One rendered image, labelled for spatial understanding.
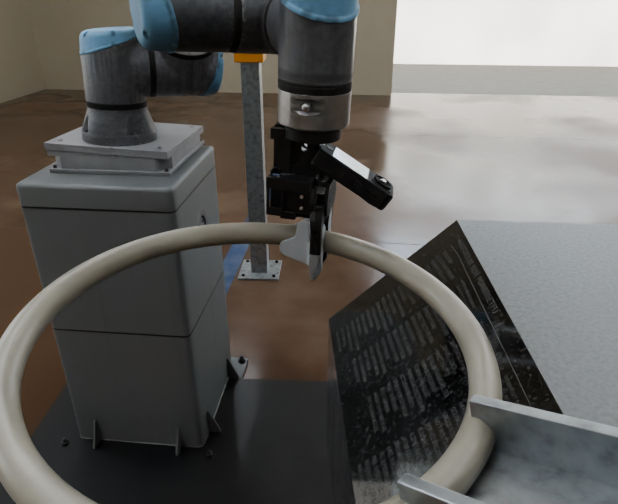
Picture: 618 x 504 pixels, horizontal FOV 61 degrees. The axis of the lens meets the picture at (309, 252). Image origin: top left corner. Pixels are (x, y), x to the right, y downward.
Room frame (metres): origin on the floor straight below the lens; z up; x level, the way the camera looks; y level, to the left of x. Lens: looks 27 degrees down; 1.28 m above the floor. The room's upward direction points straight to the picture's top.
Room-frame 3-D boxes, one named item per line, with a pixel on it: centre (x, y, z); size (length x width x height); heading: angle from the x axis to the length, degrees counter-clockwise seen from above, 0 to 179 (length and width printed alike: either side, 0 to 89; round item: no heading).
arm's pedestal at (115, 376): (1.40, 0.50, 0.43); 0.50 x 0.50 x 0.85; 84
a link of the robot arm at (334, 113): (0.67, -0.01, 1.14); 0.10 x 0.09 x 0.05; 168
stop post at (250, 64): (2.35, 0.24, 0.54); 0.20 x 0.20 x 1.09; 87
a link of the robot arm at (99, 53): (1.41, 0.49, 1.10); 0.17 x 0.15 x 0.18; 112
